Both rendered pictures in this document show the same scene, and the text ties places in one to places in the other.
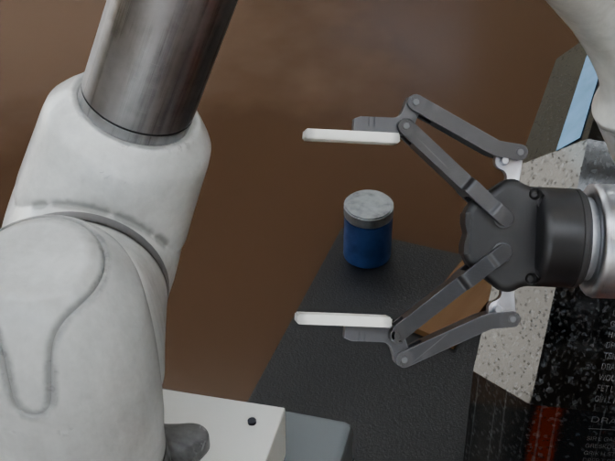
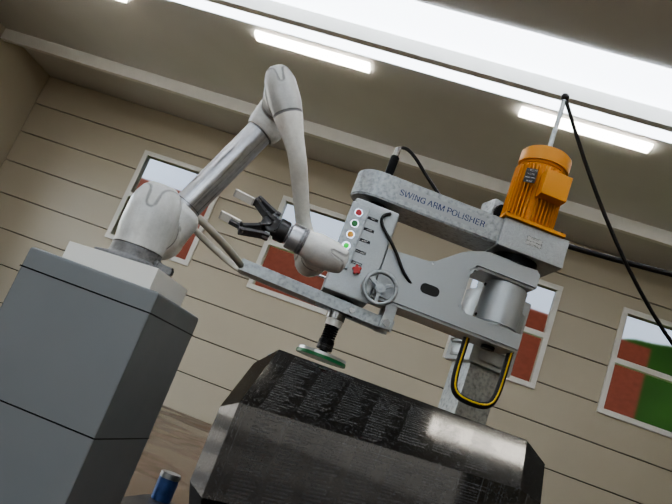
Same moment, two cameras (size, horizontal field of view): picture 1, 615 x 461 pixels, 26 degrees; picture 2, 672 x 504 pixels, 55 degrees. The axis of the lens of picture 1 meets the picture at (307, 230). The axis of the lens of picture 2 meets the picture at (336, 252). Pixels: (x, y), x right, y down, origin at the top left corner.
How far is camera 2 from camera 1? 1.69 m
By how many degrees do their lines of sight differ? 53
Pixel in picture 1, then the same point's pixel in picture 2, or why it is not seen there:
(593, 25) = (301, 204)
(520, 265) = (273, 228)
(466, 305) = not seen: outside the picture
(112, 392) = (168, 213)
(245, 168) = not seen: hidden behind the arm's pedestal
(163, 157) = (190, 210)
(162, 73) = (201, 189)
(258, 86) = not seen: hidden behind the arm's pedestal
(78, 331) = (169, 194)
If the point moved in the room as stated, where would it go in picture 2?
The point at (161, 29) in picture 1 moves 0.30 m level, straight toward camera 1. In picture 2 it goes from (206, 179) to (215, 154)
